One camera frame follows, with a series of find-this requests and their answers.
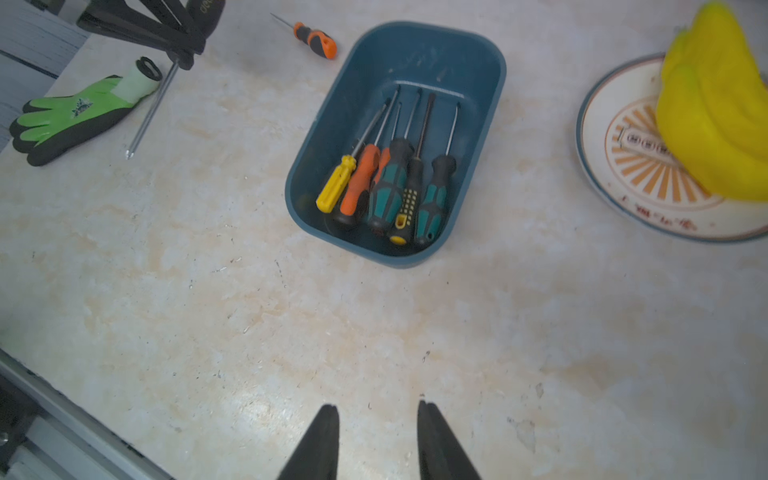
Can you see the green black work glove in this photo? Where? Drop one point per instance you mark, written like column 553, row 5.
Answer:
column 50, row 126

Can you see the aluminium front rail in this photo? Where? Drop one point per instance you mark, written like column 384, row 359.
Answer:
column 44, row 435

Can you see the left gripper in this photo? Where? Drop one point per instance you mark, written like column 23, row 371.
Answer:
column 169, row 27

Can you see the orange screwdriver large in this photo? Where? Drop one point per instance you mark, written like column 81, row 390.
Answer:
column 355, row 200

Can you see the black handle long screwdriver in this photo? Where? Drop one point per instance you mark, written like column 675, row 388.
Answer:
column 206, row 15

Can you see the teal storage box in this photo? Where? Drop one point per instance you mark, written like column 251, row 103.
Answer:
column 457, row 66

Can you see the yellow handle screwdriver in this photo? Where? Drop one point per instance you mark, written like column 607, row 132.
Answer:
column 341, row 175

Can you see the patterned round plate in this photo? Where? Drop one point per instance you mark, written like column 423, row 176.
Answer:
column 622, row 155

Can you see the black yellow copper-shaft screwdriver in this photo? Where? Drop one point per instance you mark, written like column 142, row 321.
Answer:
column 402, row 232

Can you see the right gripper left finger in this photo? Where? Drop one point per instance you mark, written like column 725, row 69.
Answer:
column 316, row 455

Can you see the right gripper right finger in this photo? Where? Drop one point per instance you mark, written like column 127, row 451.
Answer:
column 440, row 454

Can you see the small orange black screwdriver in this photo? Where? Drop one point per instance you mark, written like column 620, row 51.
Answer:
column 317, row 40

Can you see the yellow banana bunch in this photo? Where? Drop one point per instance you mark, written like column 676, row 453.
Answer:
column 712, row 108

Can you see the green handle screwdriver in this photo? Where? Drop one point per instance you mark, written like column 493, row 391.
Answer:
column 432, row 211
column 387, row 193

